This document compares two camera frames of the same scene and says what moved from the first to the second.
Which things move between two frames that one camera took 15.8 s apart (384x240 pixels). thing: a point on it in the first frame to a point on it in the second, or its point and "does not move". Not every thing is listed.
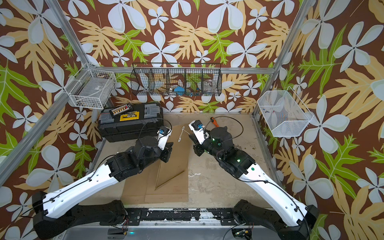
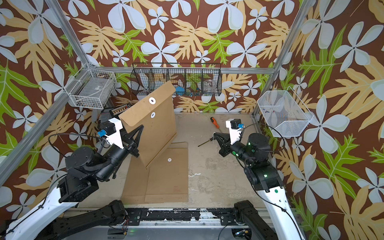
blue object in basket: [179, 90] does not move
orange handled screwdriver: [214, 121] does not move
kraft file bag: [168, 182] does not move
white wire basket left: [91, 88] does not move
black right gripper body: [200, 149] to [228, 149]
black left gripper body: [164, 154] to [127, 146]
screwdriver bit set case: [121, 109] does not move
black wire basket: [178, 79] does not move
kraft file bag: [173, 174] to [156, 113]
